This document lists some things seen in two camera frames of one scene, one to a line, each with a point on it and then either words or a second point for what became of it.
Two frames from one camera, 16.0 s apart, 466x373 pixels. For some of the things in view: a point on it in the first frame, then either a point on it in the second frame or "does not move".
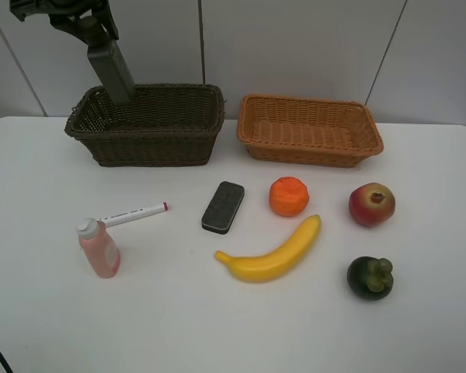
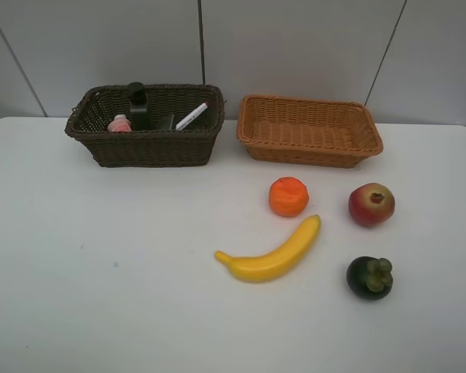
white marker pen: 123,217 → 196,112
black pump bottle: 113,69 → 141,118
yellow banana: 279,263 does not move
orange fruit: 288,196 does not move
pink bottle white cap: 101,251 → 119,123
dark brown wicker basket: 165,125 does not move
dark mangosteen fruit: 370,278 does not move
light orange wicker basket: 307,131 does not move
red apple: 371,204 does not move
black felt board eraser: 224,208 → 165,122
